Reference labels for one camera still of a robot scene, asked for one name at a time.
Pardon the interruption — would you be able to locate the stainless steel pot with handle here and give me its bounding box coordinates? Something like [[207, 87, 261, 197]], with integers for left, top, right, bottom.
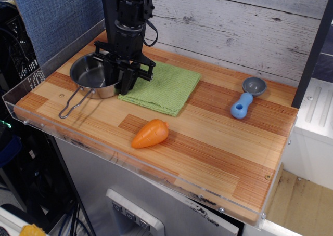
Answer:
[[59, 53, 123, 119]]

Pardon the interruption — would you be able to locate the black crate with cables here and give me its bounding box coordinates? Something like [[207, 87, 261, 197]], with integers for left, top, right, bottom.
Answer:
[[1, 1, 39, 89]]

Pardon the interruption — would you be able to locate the blue grey ice cream scoop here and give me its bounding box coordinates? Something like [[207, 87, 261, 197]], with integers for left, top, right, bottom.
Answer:
[[230, 77, 267, 119]]

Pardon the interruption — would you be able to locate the green towel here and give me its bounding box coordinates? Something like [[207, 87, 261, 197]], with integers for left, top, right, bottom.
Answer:
[[118, 62, 201, 117]]

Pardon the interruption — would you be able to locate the orange plastic carrot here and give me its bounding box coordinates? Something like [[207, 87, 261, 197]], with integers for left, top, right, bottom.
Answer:
[[131, 119, 169, 149]]

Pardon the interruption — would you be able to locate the dark grey post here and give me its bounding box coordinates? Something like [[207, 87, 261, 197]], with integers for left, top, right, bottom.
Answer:
[[102, 0, 118, 45], [291, 0, 332, 109]]

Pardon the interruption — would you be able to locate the dark grey left post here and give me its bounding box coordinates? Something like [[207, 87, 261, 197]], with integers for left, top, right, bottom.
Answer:
[[102, 0, 118, 45]]

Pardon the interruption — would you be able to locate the dark grey right post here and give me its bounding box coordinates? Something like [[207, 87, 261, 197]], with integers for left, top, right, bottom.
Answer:
[[291, 0, 332, 109]]

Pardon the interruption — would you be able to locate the yellow object bottom left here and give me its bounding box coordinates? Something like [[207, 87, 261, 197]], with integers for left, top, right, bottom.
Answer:
[[19, 224, 46, 236]]

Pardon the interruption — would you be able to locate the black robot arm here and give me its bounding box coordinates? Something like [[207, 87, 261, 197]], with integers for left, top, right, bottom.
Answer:
[[94, 0, 156, 95]]

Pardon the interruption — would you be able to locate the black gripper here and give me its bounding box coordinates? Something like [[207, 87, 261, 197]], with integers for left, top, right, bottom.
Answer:
[[94, 25, 156, 95]]

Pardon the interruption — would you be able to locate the clear acrylic table guard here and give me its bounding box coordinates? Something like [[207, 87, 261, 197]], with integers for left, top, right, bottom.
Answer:
[[1, 21, 284, 230]]

